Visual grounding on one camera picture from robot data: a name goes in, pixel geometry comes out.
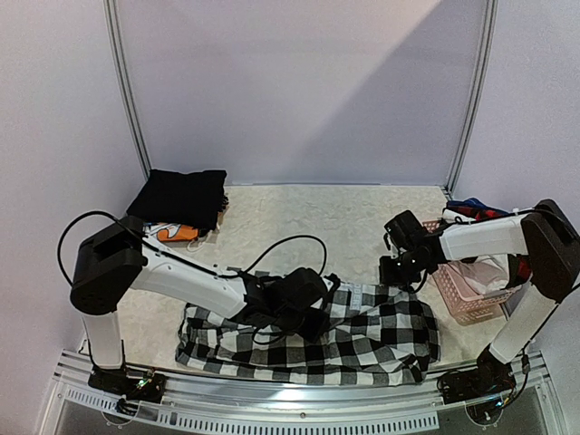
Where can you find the black white checked shirt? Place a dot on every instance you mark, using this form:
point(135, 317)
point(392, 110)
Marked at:
point(381, 336)

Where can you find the red black plaid shirt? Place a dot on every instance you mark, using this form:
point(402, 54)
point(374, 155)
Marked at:
point(519, 265)

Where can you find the right aluminium frame post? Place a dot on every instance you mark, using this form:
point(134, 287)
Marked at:
point(475, 93)

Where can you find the blue plaid garment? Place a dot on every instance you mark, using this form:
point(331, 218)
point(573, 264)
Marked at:
point(466, 203)

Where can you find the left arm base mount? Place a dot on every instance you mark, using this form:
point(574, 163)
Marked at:
point(134, 385)

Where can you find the pink plastic laundry basket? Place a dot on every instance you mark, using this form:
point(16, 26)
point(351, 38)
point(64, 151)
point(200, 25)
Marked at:
point(465, 306)

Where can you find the aluminium frame post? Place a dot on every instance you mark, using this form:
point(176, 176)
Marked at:
point(475, 93)
point(113, 22)

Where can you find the black t-shirt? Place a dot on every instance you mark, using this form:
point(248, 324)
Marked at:
point(193, 199)

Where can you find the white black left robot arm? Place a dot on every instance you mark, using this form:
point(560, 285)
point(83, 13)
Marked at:
point(122, 257)

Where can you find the left aluminium frame post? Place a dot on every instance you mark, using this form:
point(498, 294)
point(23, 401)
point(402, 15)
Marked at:
point(113, 22)

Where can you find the front aluminium rail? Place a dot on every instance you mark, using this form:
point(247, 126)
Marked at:
point(199, 404)

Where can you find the colourful patterned folded shorts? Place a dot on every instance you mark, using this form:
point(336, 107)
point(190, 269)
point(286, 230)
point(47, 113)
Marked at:
point(169, 232)

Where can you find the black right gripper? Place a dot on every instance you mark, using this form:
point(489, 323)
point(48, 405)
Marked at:
point(390, 270)

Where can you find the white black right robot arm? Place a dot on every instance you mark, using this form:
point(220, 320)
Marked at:
point(491, 251)

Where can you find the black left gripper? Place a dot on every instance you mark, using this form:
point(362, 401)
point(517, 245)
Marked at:
point(313, 335)

